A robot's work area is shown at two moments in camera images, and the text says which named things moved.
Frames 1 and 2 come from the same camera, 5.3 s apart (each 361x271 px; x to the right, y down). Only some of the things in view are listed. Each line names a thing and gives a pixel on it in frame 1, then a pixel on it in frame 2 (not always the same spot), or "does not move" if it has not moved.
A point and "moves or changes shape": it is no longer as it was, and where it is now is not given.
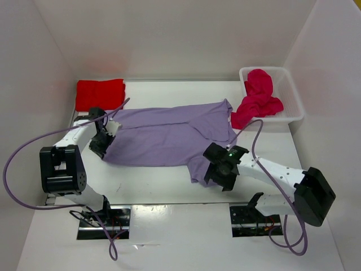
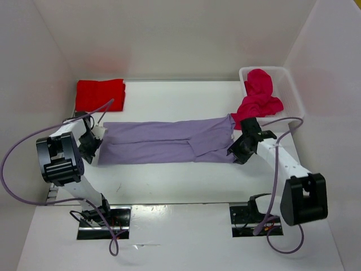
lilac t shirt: (176, 136) moves or changes shape
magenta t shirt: (258, 102) does not move
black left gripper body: (99, 143) to (92, 145)
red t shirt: (106, 94) does not move
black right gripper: (215, 175) to (237, 150)
